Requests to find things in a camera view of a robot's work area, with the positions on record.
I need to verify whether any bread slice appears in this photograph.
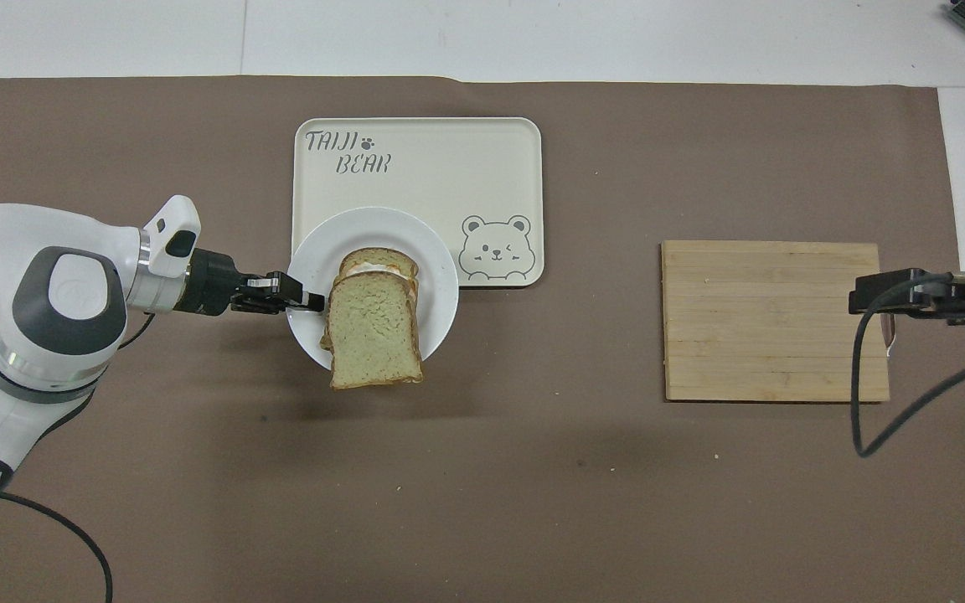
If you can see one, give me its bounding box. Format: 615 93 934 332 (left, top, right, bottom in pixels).
328 271 426 391

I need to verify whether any wooden cutting board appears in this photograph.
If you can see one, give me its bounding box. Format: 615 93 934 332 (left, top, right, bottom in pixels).
661 240 891 404

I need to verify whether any cream tray with bear print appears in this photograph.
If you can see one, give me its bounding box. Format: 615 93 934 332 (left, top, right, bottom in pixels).
292 117 544 291

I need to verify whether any black cable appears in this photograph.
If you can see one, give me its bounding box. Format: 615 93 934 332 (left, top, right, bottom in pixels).
851 272 965 458
0 310 157 603

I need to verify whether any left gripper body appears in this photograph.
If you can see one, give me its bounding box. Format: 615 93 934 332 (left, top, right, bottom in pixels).
188 250 252 317

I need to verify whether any white round plate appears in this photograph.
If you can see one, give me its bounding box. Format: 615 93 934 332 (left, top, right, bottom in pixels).
286 207 460 373

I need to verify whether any sandwich base with filling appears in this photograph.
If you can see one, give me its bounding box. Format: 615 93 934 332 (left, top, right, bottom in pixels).
319 248 421 353

